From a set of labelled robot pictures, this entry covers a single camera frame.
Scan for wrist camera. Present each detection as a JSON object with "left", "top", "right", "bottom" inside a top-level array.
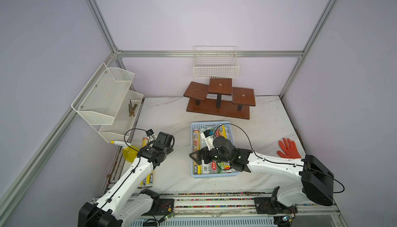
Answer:
[
  {"left": 146, "top": 129, "right": 156, "bottom": 142},
  {"left": 200, "top": 128, "right": 214, "bottom": 151}
]

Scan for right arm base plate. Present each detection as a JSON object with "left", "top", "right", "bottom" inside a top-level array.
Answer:
[{"left": 254, "top": 197, "right": 298, "bottom": 215}]

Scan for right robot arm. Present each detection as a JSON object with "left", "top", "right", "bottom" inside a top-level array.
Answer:
[{"left": 189, "top": 137, "right": 337, "bottom": 207}]

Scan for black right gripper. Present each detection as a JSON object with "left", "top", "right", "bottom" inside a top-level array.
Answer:
[{"left": 190, "top": 144, "right": 231, "bottom": 165}]

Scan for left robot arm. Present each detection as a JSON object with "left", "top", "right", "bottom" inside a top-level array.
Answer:
[{"left": 78, "top": 132, "right": 175, "bottom": 227}]

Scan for white mesh shelf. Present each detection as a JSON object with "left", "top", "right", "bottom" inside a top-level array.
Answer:
[
  {"left": 71, "top": 63, "right": 134, "bottom": 125},
  {"left": 98, "top": 90, "right": 144, "bottom": 143}
]

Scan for red work glove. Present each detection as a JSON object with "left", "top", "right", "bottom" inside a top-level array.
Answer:
[{"left": 277, "top": 138, "right": 301, "bottom": 159}]

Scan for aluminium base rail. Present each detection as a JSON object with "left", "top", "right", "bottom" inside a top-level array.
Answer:
[{"left": 128, "top": 192, "right": 341, "bottom": 217}]

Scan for white wire wall basket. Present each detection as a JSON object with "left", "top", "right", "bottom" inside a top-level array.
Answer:
[{"left": 193, "top": 46, "right": 240, "bottom": 79}]

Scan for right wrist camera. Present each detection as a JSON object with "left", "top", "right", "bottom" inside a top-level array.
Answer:
[{"left": 200, "top": 128, "right": 214, "bottom": 151}]

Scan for yellow roll far left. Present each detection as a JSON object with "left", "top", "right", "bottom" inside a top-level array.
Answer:
[{"left": 138, "top": 136, "right": 149, "bottom": 189}]

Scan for brown twigs in shelf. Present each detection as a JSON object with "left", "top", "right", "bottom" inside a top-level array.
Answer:
[{"left": 128, "top": 100, "right": 138, "bottom": 116}]

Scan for yellow plastic wrap roll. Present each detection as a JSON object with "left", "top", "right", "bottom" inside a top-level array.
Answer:
[{"left": 192, "top": 128, "right": 202, "bottom": 175}]

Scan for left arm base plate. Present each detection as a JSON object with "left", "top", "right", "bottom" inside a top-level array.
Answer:
[{"left": 143, "top": 199, "right": 175, "bottom": 216}]

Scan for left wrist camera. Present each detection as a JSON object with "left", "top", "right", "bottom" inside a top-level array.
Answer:
[{"left": 146, "top": 129, "right": 156, "bottom": 142}]

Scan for white mesh upper shelf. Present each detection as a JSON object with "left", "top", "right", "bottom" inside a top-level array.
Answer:
[{"left": 71, "top": 63, "right": 134, "bottom": 125}]

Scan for white mesh lower shelf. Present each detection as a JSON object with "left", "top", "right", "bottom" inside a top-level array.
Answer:
[{"left": 98, "top": 90, "right": 144, "bottom": 143}]

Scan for blue plastic basket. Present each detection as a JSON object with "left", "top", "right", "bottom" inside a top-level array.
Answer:
[{"left": 191, "top": 121, "right": 240, "bottom": 178}]

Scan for brown wooden tiered stand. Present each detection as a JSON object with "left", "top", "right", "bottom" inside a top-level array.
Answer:
[{"left": 184, "top": 79, "right": 256, "bottom": 119}]

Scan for yellow spray bottle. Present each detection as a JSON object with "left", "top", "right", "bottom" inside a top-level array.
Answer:
[{"left": 110, "top": 141, "right": 139, "bottom": 163}]

